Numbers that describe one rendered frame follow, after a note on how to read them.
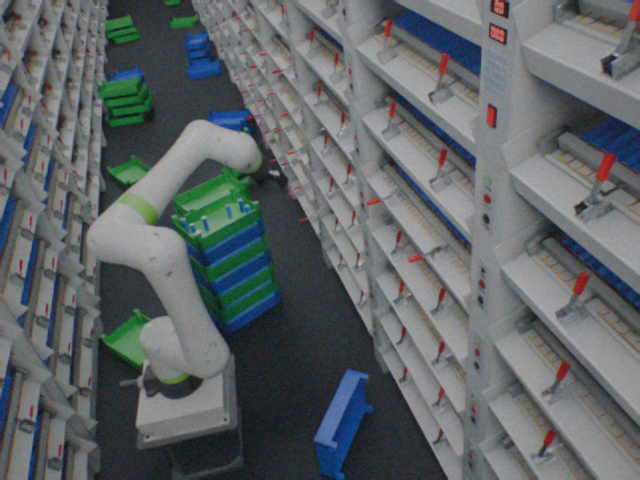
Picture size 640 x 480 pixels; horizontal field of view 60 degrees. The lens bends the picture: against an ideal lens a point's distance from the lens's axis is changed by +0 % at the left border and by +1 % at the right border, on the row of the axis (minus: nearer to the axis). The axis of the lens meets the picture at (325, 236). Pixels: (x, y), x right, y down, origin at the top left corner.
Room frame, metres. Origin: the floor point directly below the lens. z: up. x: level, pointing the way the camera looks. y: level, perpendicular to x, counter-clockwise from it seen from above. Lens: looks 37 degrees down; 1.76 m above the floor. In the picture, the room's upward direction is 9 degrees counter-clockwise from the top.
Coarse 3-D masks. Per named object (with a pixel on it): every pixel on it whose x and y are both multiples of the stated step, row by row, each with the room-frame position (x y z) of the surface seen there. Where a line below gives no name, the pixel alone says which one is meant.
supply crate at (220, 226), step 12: (216, 204) 2.02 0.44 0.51; (228, 204) 2.05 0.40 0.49; (252, 204) 1.92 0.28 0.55; (192, 216) 1.96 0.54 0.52; (216, 216) 1.98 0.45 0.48; (240, 216) 1.95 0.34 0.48; (252, 216) 1.89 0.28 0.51; (180, 228) 1.85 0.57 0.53; (204, 228) 1.90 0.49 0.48; (216, 228) 1.89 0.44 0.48; (228, 228) 1.83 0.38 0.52; (240, 228) 1.86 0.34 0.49; (192, 240) 1.78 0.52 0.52; (204, 240) 1.76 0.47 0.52; (216, 240) 1.79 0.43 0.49
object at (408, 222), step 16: (384, 160) 1.42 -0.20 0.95; (368, 176) 1.41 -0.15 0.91; (384, 176) 1.39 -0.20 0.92; (400, 176) 1.35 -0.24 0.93; (384, 192) 1.32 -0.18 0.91; (400, 208) 1.22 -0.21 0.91; (400, 224) 1.19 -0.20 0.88; (416, 224) 1.14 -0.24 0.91; (416, 240) 1.08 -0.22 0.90; (432, 240) 1.06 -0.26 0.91; (448, 272) 0.94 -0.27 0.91; (448, 288) 0.93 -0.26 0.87; (464, 288) 0.88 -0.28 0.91; (464, 304) 0.84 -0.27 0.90
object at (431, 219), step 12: (384, 168) 1.39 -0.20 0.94; (384, 180) 1.36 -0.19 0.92; (396, 180) 1.31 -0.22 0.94; (408, 192) 1.24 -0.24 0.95; (420, 204) 1.17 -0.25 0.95; (432, 216) 1.11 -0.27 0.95; (444, 228) 1.06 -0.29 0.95; (444, 240) 1.03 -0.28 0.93; (456, 252) 0.97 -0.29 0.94; (468, 264) 0.92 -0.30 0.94
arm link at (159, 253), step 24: (120, 240) 1.13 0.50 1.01; (144, 240) 1.10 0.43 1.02; (168, 240) 1.09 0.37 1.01; (144, 264) 1.06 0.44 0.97; (168, 264) 1.06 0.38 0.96; (168, 288) 1.06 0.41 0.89; (192, 288) 1.10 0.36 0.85; (168, 312) 1.09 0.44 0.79; (192, 312) 1.08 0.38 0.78; (192, 336) 1.07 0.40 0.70; (216, 336) 1.11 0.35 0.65; (192, 360) 1.07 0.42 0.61; (216, 360) 1.08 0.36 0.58
